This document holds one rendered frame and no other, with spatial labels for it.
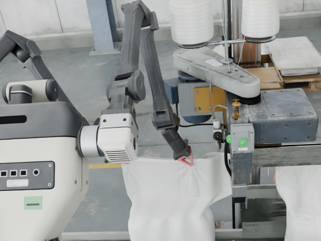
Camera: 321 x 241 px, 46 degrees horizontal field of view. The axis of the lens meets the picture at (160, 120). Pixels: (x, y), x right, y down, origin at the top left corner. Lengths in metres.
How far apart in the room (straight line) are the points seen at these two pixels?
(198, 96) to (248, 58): 0.28
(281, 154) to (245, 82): 0.37
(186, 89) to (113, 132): 0.72
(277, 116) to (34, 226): 0.84
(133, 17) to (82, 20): 5.45
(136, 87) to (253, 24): 0.56
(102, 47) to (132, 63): 5.16
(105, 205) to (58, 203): 2.06
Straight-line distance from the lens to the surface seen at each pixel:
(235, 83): 1.42
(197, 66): 1.57
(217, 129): 1.58
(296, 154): 1.63
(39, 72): 1.59
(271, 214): 2.12
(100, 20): 6.24
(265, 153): 1.60
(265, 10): 1.48
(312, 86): 4.59
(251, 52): 1.75
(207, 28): 1.48
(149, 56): 1.44
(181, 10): 1.45
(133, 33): 1.30
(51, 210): 1.06
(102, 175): 3.43
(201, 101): 1.70
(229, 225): 2.79
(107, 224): 2.95
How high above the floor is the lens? 2.00
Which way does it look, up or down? 29 degrees down
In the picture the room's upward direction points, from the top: 7 degrees counter-clockwise
